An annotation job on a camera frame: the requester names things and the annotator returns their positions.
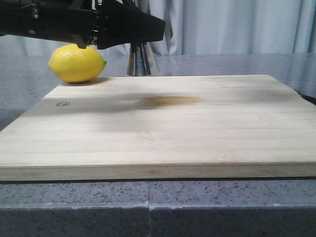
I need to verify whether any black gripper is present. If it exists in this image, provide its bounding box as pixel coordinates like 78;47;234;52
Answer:
0;0;99;48

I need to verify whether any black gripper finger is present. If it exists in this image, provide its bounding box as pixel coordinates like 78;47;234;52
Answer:
96;0;166;49

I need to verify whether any steel double jigger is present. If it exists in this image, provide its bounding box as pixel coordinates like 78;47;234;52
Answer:
127;42;158;77

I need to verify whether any yellow lemon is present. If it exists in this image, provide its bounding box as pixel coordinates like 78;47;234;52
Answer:
48;44;106;83

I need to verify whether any grey curtain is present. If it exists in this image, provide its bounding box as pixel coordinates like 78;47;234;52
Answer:
0;0;316;57

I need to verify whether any wooden cutting board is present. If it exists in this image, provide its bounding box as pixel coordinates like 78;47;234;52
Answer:
0;75;316;181

